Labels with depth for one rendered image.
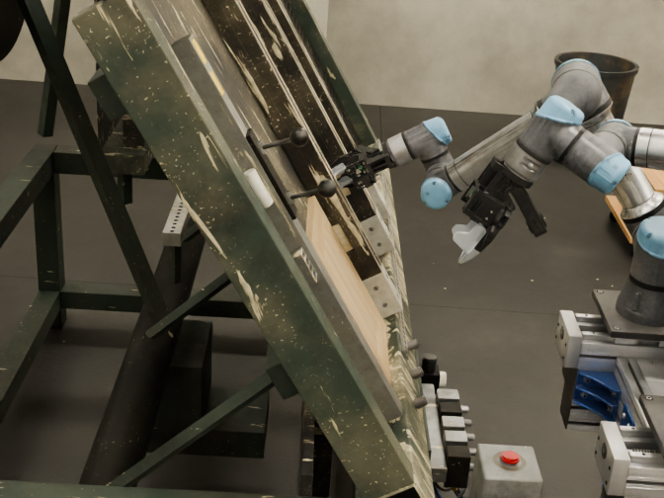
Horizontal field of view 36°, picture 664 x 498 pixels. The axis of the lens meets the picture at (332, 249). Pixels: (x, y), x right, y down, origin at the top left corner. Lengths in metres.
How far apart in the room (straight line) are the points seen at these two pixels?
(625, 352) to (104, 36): 1.49
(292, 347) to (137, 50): 0.62
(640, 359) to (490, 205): 0.83
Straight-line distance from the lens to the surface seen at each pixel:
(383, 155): 2.60
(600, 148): 1.90
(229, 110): 2.03
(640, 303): 2.58
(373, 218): 3.03
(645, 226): 2.55
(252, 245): 1.86
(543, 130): 1.90
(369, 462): 2.09
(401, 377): 2.46
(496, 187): 1.94
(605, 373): 2.63
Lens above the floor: 2.19
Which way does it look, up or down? 25 degrees down
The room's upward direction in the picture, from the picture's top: 4 degrees clockwise
